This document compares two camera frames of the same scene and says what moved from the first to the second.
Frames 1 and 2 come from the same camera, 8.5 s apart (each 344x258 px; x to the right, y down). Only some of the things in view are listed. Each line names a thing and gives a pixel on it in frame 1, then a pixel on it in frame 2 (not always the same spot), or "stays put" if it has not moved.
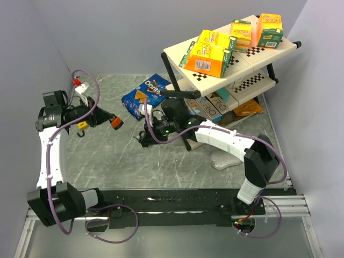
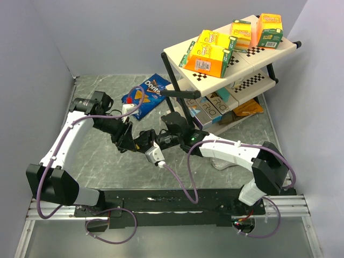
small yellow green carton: x=241 y=29 stays put
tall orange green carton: x=270 y=30 stays put
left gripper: x=98 y=116 -> x=127 y=142
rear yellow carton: x=212 y=37 stays put
